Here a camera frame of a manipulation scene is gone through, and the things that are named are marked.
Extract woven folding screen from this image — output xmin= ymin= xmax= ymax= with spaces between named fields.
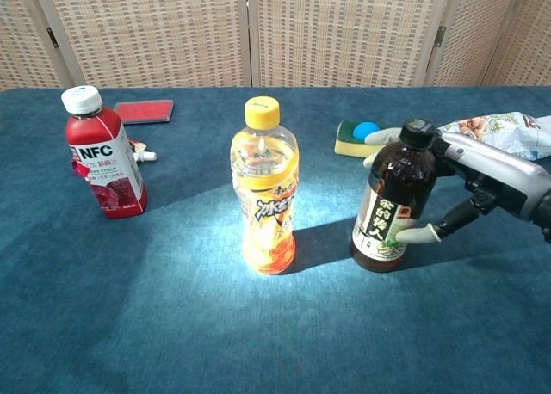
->
xmin=0 ymin=0 xmax=551 ymax=92

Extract white snack bag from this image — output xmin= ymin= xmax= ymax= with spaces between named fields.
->
xmin=437 ymin=112 xmax=551 ymax=162

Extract blue ball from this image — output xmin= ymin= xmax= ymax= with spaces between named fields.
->
xmin=352 ymin=121 xmax=382 ymax=144

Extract dark brown tea bottle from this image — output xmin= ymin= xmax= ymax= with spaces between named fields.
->
xmin=350 ymin=118 xmax=439 ymax=274

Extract red NFC juice bottle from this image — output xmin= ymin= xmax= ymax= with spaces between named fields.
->
xmin=60 ymin=85 xmax=149 ymax=220

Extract red flat card case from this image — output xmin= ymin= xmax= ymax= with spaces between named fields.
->
xmin=113 ymin=99 xmax=175 ymax=125

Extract blue tablecloth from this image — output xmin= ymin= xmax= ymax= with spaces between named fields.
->
xmin=0 ymin=85 xmax=551 ymax=394

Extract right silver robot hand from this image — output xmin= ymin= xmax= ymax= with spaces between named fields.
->
xmin=362 ymin=126 xmax=551 ymax=245

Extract yellow green sponge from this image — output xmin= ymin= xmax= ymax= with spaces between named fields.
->
xmin=333 ymin=119 xmax=391 ymax=158

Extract orange iced tea bottle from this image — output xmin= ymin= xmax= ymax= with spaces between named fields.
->
xmin=230 ymin=95 xmax=300 ymax=276

